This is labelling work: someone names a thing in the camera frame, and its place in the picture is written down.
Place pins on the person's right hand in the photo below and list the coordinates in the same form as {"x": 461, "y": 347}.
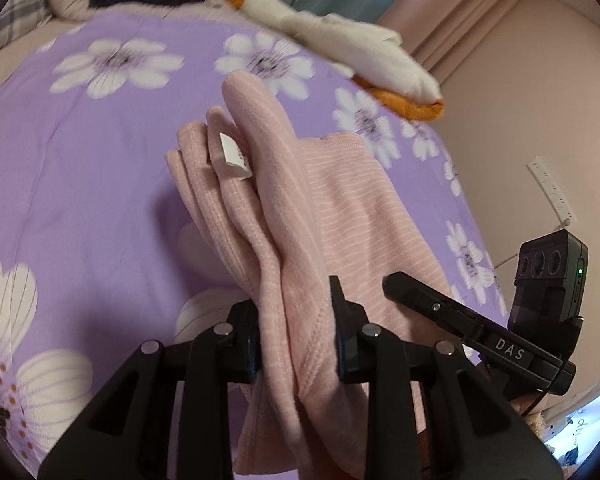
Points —
{"x": 529, "y": 404}

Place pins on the white goose plush toy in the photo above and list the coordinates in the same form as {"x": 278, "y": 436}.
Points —
{"x": 371, "y": 55}

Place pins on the black camera module box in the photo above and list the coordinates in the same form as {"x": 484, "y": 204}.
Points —
{"x": 549, "y": 281}

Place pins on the plaid grey white quilt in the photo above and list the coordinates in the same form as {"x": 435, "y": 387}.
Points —
{"x": 18, "y": 17}

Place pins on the white wall power strip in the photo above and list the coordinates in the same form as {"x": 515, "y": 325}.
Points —
{"x": 552, "y": 191}

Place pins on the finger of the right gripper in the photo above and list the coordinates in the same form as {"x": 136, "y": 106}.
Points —
{"x": 436, "y": 316}

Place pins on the pink knit sweater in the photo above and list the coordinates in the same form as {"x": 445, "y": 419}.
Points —
{"x": 284, "y": 215}

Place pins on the purple floral bed sheet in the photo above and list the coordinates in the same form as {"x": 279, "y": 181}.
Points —
{"x": 97, "y": 251}

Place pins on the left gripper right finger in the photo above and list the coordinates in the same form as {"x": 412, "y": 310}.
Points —
{"x": 431, "y": 414}

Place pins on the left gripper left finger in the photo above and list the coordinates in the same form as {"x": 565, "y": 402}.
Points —
{"x": 164, "y": 414}

